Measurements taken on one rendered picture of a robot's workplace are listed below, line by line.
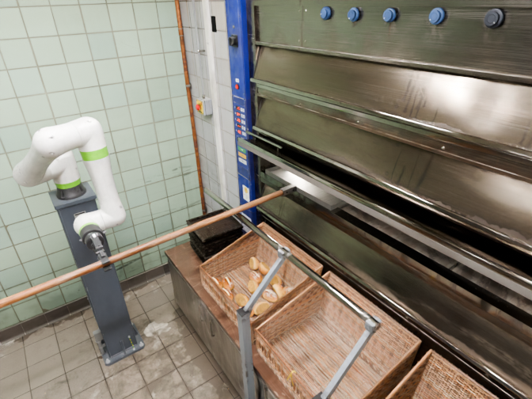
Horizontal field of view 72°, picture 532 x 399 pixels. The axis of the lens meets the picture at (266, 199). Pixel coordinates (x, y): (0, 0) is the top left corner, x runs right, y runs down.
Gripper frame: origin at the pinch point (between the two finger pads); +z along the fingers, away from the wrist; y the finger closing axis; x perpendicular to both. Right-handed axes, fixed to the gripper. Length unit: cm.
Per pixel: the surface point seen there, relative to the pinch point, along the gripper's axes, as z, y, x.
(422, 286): 79, 11, -102
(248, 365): 39, 55, -41
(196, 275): -37, 60, -51
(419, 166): 68, -38, -101
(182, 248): -69, 60, -55
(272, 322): 32, 46, -60
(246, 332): 39, 34, -42
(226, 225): -46, 38, -79
